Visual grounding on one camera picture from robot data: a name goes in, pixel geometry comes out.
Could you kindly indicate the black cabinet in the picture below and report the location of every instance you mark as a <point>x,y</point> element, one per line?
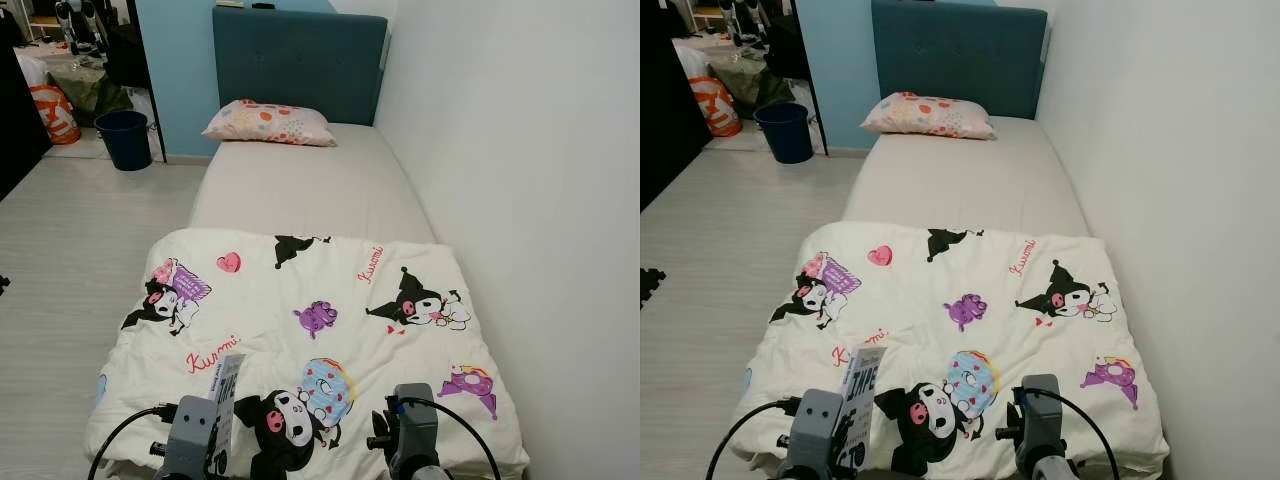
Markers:
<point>670,120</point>
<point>20,130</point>

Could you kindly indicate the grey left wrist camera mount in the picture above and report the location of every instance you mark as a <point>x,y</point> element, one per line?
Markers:
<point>190,435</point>
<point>815,430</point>

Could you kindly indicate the pink patterned pillow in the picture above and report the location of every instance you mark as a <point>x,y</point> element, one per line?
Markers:
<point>930,118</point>
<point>270,125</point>

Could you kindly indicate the orange white shopping bag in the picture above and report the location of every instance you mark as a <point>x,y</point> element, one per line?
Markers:
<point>715,112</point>
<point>58,120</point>

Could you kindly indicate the blue round waste bin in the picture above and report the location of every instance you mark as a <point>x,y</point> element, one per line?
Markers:
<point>785,135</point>
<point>125,145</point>

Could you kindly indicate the bed with cream sheet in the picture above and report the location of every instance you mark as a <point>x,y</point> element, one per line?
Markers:
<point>960,185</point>
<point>310,190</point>

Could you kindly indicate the translucent white plastic bag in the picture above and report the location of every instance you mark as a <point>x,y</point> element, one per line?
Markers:
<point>32,70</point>

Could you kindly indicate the grey beige woven sack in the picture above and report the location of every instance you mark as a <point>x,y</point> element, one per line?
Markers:
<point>755,88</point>
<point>95,95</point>

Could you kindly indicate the black door frame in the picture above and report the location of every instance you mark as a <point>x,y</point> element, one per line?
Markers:
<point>810,100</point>
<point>150,100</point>

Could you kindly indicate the teal upholstered headboard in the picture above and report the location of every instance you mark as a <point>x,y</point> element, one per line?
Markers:
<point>960,60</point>
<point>300,65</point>

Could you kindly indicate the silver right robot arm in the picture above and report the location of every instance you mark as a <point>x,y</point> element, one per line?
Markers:
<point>1052,470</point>
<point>425,473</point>

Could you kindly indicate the white black humanoid robot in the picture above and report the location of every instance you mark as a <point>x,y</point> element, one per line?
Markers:
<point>742,20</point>
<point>78,25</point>

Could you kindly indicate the white book blue letters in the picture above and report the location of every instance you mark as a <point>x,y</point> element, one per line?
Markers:
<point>225,400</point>
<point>860,400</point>

